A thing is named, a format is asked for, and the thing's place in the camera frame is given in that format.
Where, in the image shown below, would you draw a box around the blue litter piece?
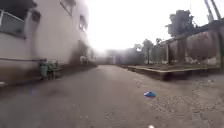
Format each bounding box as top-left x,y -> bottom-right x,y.
143,91 -> 157,98

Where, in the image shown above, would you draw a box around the grey concrete road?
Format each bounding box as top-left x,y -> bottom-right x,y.
0,64 -> 224,128

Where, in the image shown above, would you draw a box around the tall dark tree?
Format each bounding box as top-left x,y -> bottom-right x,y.
165,9 -> 198,38

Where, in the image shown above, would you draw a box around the pale multi-storey building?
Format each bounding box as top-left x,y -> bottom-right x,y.
0,0 -> 98,88

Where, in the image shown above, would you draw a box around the raised concrete planter bed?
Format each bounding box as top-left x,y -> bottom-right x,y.
127,63 -> 221,82

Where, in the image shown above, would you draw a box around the long weathered boundary wall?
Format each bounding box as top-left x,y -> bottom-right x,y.
114,19 -> 224,67

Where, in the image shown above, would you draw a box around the leaning poles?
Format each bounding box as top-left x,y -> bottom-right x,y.
203,0 -> 222,23

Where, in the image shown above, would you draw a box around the small tree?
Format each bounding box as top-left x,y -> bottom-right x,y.
141,38 -> 155,65

